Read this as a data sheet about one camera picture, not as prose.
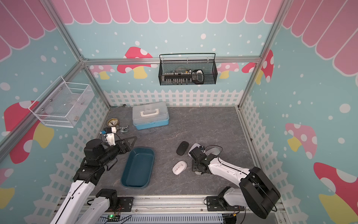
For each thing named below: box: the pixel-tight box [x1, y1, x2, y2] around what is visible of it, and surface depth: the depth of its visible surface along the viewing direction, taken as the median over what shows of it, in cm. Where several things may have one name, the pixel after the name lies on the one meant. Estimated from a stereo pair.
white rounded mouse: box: [172, 160, 188, 175], surface depth 87 cm
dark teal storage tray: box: [120, 147, 155, 189], surface depth 88 cm
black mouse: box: [176, 140, 190, 156], surface depth 96 cm
